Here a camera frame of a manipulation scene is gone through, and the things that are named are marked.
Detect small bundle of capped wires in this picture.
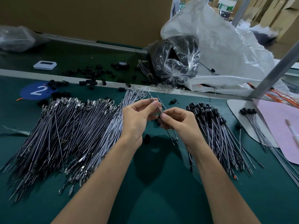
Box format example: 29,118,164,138
240,108,299,187

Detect person's right hand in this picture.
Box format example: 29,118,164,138
159,107,207,156

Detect grey metal frame post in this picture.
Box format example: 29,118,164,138
231,0,253,27
248,42,299,100

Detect person's left hand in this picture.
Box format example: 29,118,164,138
121,98,162,148

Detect person's left forearm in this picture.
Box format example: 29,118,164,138
51,137,138,224

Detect brown cardboard panel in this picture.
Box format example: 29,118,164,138
0,0,174,49

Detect crumpled clear plastic bag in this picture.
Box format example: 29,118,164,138
0,26,50,53

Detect white pen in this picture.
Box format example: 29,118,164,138
286,119,299,147

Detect small white timer device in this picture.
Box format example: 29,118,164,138
33,60,58,71

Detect pile of grey wires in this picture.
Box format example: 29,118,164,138
0,88,149,203

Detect stack of cardboard boxes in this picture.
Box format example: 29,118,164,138
254,0,299,59

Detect pink paper sheet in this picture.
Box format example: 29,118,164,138
254,98,299,165

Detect black plastic caps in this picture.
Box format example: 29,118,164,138
37,63,145,108

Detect pile of wires with black caps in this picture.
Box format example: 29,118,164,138
186,102,264,180

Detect large white plastic sack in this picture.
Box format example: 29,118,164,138
160,0,299,97

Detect clear plastic strip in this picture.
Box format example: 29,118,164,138
0,130,29,138

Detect clear bag with black contents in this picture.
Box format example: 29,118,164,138
150,35,201,85

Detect blue round number sticker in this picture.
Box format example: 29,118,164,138
20,82,56,101

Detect bundle of orange wires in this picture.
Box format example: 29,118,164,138
248,82,299,109

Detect person's right forearm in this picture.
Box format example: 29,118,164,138
191,143,261,224

